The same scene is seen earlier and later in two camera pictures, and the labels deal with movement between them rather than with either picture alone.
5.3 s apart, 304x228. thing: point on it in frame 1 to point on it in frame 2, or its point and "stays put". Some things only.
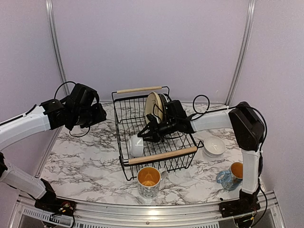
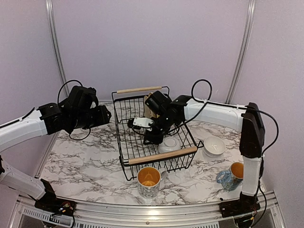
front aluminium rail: (24, 213) stays put
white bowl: (213, 146) stays put
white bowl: (136, 146) to (169, 144)
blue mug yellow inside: (231, 179) stays put
